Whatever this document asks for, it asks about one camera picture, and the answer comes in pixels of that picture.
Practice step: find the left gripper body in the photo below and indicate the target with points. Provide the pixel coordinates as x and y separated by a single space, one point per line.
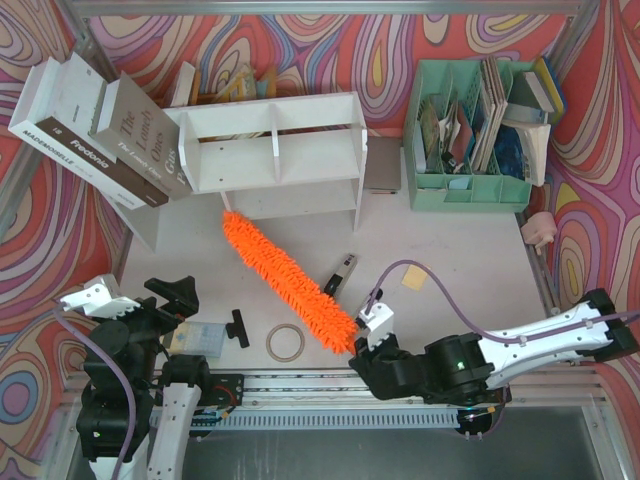
157 305

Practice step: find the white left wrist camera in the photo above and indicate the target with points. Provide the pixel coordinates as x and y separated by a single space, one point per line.
101 297

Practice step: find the brown Fredonia book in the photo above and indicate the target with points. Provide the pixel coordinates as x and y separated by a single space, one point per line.
71 115

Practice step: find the white paperback book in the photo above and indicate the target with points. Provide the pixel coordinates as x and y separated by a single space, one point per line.
534 138

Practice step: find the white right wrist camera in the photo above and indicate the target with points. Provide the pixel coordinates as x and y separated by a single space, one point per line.
378 322

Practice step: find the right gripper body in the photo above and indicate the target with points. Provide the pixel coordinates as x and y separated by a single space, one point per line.
368 357

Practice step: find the white Mademoiselle book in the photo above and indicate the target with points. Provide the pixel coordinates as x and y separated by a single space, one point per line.
34 99

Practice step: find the black white stapler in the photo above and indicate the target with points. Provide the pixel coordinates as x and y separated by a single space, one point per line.
339 278

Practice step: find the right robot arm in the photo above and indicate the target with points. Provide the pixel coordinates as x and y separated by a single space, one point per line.
590 329

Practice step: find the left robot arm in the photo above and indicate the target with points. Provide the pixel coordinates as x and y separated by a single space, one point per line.
126 416

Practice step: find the orange microfiber duster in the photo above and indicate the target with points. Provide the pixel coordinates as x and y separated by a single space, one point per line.
321 314

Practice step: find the black T-shaped clip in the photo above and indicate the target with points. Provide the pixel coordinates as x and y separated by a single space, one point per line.
236 329

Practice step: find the white wooden bookshelf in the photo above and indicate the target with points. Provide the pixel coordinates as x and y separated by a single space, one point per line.
280 157

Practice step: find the grey notebook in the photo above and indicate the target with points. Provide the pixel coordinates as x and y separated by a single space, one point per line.
383 165

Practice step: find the yellow sticky note pad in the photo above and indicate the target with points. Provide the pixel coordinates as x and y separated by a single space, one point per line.
414 278

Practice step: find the mint green desk organizer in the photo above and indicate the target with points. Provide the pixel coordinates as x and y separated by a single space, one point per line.
435 185

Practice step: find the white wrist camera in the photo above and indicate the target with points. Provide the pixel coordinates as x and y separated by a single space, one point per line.
378 322
101 297

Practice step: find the books behind shelf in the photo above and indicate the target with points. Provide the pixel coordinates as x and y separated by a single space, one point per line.
185 89

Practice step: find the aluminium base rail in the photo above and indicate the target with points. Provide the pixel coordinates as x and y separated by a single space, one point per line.
339 389

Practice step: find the pink tape dispenser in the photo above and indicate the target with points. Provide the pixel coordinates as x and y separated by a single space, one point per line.
539 230

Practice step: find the The Lonely Ones book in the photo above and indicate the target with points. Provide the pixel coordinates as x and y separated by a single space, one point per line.
138 132

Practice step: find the blue yellow book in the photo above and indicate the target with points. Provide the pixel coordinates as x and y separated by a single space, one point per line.
543 83

